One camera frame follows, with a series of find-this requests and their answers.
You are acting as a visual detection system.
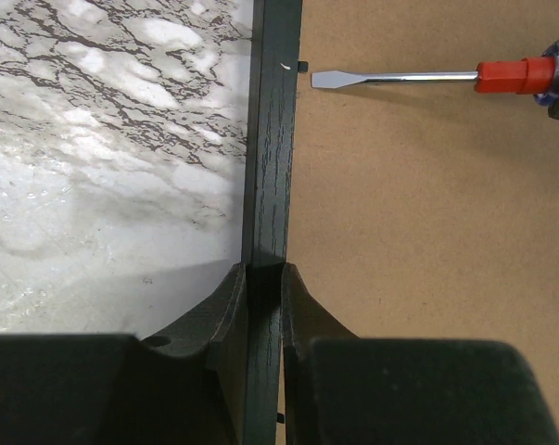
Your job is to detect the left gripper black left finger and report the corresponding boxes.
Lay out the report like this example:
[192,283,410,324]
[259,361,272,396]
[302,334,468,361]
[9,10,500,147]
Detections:
[0,264,248,444]

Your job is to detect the black picture frame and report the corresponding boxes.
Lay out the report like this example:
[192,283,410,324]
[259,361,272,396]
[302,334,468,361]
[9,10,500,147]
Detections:
[242,1,559,444]

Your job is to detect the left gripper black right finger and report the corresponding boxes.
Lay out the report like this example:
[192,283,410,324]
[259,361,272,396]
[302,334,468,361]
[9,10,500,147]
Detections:
[281,264,559,444]

